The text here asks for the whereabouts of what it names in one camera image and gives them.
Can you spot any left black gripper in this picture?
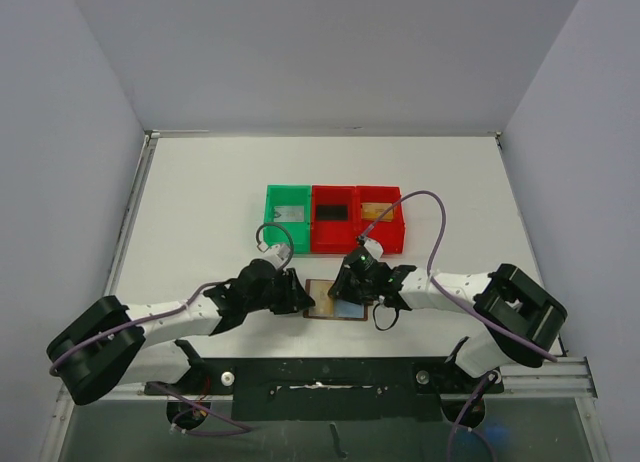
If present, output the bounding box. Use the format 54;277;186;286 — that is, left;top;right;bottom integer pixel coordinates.
245;267;313;314

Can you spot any brown leather card holder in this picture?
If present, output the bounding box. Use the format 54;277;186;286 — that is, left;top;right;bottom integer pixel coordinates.
303;279;368;321

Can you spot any gold card with grey stripe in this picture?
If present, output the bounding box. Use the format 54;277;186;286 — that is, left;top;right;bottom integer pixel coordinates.
361;202;395;222

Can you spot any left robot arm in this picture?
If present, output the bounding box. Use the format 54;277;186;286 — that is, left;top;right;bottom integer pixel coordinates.
46;259;315;405

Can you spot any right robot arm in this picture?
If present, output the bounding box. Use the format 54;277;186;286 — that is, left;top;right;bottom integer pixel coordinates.
329;247;567;391

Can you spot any black card in red bin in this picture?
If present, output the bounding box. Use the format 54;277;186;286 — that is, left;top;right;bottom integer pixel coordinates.
315;204;349;221

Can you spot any silver card in green bin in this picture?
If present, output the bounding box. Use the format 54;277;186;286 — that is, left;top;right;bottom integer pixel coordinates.
273;205;305;223

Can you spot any green plastic bin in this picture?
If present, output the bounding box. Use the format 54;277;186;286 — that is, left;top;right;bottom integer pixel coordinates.
264;185;312;254

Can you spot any middle red plastic bin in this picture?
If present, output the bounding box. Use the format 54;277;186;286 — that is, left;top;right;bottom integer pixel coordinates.
311;185;356;254

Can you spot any red plastic bin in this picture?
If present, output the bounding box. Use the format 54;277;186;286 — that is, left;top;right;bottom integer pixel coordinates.
311;185;356;254
355;186;405;254

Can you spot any right red plastic bin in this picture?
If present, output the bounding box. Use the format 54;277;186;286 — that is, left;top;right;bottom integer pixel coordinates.
355;186;405;254

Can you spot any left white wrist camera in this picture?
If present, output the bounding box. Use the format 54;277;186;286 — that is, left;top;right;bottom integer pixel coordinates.
257;242;292;267

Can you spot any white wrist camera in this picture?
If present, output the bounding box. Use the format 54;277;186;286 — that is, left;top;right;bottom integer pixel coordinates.
257;242;292;267
357;236;384;260

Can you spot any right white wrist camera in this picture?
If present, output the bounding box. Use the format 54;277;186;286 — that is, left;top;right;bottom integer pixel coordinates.
357;236;384;260

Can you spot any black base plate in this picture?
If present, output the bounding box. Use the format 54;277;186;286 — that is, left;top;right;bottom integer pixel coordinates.
168;356;479;422

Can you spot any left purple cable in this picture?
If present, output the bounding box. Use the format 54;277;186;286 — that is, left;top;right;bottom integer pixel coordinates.
48;222;297;437

